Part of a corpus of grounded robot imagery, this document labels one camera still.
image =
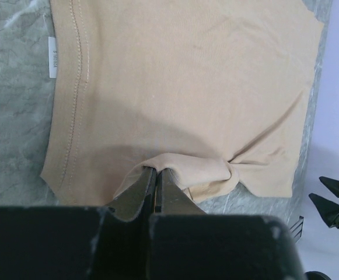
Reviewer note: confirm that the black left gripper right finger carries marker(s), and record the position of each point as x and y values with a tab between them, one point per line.
189	244

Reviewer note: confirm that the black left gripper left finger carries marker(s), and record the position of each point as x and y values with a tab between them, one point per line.
79	242

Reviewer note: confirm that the beige t shirt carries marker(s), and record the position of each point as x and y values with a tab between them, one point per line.
215	92

